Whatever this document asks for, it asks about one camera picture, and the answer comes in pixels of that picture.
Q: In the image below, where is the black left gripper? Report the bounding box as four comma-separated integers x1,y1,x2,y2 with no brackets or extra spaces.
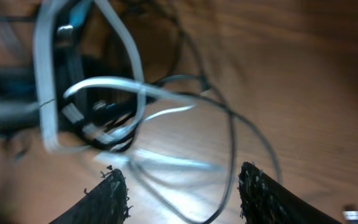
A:
0,52,142,147

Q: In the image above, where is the white usb cable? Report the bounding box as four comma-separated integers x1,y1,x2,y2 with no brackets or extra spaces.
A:
32,0,226,172

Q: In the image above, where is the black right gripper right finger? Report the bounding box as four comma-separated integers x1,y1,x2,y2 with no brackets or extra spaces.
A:
238,162,339,224

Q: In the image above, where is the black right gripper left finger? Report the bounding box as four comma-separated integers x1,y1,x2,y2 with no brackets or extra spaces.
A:
50,166,130,224

